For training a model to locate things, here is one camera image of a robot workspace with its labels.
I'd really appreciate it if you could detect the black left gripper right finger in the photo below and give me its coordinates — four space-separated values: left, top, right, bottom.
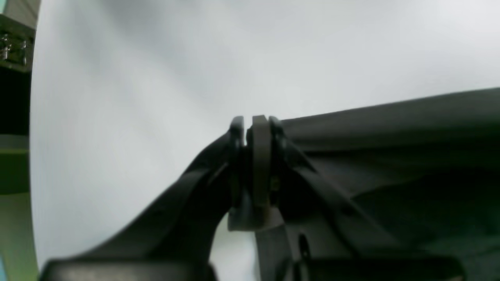
248 116 465 281

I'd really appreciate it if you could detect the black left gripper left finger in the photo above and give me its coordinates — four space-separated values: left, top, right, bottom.
39 117 244 281

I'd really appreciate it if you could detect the dark grey T-shirt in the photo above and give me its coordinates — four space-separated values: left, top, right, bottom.
228 87 500 281

